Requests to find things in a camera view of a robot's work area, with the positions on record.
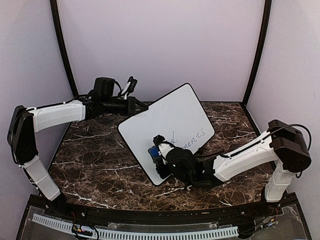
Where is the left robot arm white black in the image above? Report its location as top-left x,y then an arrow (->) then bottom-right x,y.
7,95 -> 149,218

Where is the white whiteboard with black frame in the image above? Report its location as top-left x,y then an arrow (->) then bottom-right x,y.
118,83 -> 215,186

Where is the blue whiteboard eraser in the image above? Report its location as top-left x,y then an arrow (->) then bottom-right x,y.
148,146 -> 159,158

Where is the white slotted cable duct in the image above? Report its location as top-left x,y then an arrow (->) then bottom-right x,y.
31,213 -> 239,240

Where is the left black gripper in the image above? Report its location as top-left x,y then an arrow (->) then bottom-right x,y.
102,96 -> 149,117

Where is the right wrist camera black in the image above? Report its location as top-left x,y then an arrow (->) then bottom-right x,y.
165,147 -> 196,185

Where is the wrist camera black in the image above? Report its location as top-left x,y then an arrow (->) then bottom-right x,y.
165,147 -> 196,185
93,77 -> 116,97

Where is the black frame post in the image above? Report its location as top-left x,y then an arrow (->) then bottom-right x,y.
49,0 -> 79,97
241,0 -> 272,109

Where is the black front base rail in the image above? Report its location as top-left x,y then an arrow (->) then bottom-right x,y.
22,193 -> 303,228

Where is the right black frame post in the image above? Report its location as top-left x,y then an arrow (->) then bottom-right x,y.
241,0 -> 272,109

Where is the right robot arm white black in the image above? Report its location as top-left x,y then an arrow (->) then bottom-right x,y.
148,119 -> 312,217

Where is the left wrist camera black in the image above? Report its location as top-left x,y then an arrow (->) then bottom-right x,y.
93,77 -> 116,97

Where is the left black frame post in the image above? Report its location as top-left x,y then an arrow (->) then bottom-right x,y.
49,0 -> 79,97

